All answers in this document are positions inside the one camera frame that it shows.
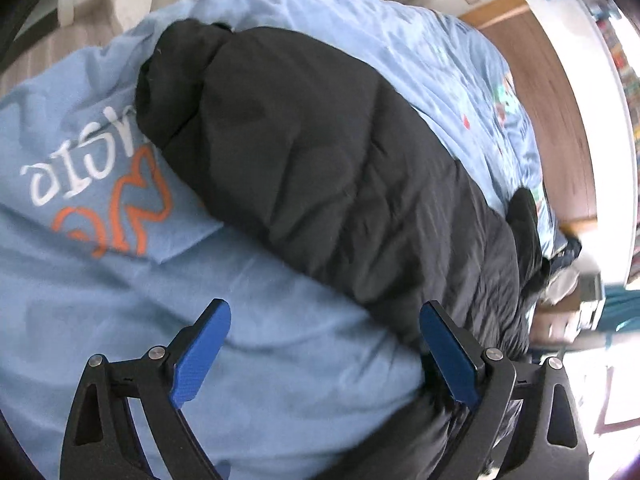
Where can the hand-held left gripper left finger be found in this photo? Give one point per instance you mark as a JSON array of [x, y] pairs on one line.
[[197, 360]]

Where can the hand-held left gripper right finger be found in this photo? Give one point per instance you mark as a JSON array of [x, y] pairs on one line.
[[452, 360]]

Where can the black puffer jacket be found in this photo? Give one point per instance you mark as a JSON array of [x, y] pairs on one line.
[[325, 160]]

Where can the blue printed duvet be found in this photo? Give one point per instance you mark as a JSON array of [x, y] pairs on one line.
[[100, 285]]

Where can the white cloth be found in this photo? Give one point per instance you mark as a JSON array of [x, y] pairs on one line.
[[560, 285]]

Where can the white box device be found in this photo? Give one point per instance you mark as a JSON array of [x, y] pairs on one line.
[[591, 300]]

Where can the dark backpack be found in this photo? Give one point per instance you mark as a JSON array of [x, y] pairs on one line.
[[570, 255]]

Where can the teal curtain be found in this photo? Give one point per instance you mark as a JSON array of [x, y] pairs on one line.
[[622, 307]]

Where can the wooden headboard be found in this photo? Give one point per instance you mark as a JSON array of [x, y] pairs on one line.
[[550, 110]]

